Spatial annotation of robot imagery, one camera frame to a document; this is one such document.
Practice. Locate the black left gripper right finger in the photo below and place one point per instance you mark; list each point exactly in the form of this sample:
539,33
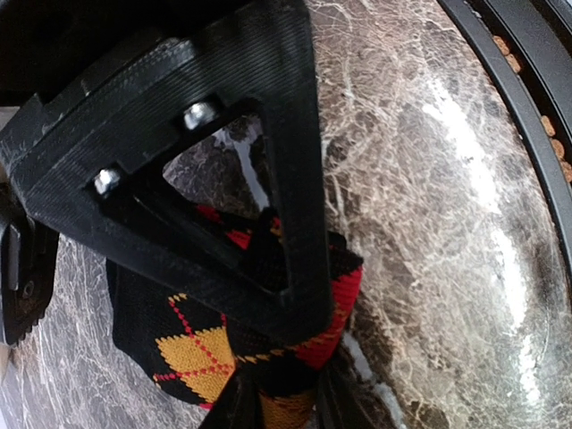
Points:
338,404

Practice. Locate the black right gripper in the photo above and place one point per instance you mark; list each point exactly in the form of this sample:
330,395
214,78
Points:
180,139

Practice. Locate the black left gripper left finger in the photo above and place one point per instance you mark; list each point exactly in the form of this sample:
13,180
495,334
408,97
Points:
238,406

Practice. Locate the black red yellow argyle sock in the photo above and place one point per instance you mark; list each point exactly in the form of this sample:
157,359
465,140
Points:
191,351

